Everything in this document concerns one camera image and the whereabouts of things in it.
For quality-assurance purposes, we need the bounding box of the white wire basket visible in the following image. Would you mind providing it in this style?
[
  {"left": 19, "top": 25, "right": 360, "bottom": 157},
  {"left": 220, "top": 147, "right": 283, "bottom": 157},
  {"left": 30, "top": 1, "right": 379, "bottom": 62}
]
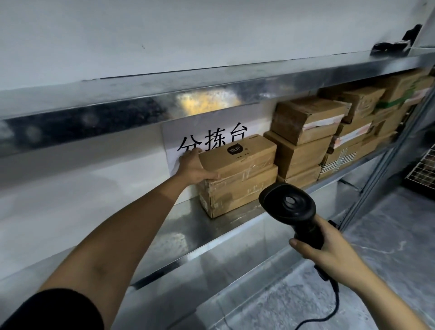
[{"left": 404, "top": 144, "right": 435, "bottom": 191}]

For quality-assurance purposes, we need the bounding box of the person's left hand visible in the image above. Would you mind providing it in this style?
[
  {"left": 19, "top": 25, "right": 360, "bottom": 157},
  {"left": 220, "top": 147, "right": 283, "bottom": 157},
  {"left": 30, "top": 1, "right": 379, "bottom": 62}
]
[{"left": 175, "top": 148, "right": 221, "bottom": 186}]

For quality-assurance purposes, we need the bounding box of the black square logo cardboard box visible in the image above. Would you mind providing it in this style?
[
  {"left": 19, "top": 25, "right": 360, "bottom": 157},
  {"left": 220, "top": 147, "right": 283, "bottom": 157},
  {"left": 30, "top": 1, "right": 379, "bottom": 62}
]
[{"left": 198, "top": 134, "right": 278, "bottom": 181}]

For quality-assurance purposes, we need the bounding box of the person's right hand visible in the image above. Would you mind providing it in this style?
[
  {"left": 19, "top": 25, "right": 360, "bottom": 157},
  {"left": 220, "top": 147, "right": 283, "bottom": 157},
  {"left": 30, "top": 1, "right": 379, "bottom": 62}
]
[{"left": 289, "top": 214, "right": 366, "bottom": 283}]

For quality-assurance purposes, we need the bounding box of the person's right forearm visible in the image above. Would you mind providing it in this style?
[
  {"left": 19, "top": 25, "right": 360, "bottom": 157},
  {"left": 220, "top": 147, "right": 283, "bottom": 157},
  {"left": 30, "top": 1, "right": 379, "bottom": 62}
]
[{"left": 343, "top": 265, "right": 429, "bottom": 330}]

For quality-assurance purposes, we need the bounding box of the person's black sleeve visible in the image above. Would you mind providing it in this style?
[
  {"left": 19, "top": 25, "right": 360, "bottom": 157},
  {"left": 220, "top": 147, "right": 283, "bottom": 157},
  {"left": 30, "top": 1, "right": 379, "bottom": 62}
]
[{"left": 0, "top": 289, "right": 104, "bottom": 330}]

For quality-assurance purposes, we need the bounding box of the black barcode scanner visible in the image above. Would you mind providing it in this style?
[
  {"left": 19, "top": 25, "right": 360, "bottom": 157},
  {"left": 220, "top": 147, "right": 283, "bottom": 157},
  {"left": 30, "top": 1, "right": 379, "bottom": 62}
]
[{"left": 259, "top": 182, "right": 340, "bottom": 295}]

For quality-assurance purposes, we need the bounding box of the black scanner cable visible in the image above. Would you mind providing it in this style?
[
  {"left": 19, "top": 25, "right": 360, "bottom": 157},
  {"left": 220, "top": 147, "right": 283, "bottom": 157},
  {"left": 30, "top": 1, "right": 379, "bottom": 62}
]
[{"left": 295, "top": 289, "right": 340, "bottom": 330}]

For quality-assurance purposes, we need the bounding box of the white paper sign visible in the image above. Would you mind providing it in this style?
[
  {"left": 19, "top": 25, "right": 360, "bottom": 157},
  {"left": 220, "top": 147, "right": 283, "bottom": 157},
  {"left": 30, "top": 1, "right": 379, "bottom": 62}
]
[{"left": 162, "top": 102, "right": 276, "bottom": 178}]

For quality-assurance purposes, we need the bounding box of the person's left forearm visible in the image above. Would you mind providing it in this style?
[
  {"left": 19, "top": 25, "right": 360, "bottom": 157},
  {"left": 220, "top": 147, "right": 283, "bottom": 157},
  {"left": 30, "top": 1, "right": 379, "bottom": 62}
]
[{"left": 39, "top": 175, "right": 191, "bottom": 306}]

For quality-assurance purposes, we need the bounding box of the stack of cardboard boxes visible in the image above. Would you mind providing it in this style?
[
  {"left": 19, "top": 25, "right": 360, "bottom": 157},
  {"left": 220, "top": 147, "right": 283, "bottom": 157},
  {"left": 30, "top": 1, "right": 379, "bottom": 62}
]
[{"left": 263, "top": 68, "right": 435, "bottom": 189}]

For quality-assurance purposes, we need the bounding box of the black object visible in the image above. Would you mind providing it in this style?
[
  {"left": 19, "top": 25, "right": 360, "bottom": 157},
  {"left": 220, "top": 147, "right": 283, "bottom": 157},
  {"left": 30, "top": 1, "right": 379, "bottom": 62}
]
[{"left": 370, "top": 24, "right": 424, "bottom": 57}]

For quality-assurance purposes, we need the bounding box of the metal shelving rack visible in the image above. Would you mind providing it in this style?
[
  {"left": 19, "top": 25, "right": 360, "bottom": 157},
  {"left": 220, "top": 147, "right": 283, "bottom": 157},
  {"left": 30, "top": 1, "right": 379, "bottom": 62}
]
[{"left": 0, "top": 49, "right": 435, "bottom": 330}]

